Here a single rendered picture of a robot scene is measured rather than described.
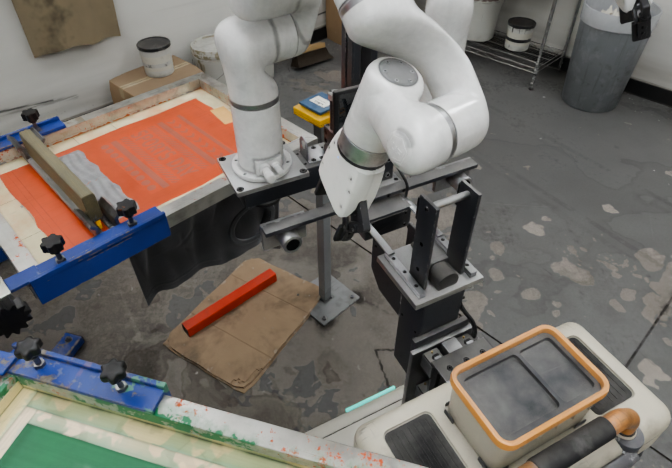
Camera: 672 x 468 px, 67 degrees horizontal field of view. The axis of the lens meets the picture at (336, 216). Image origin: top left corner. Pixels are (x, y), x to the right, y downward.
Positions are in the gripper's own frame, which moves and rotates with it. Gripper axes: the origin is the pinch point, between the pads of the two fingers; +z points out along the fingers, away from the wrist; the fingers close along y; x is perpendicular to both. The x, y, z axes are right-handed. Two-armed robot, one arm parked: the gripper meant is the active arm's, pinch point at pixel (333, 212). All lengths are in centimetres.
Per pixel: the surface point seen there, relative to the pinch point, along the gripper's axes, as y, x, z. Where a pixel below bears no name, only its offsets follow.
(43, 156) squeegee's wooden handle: -55, -45, 43
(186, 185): -43, -13, 45
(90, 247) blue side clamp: -24, -37, 39
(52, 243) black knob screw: -23, -43, 33
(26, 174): -62, -51, 58
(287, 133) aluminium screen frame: -54, 17, 40
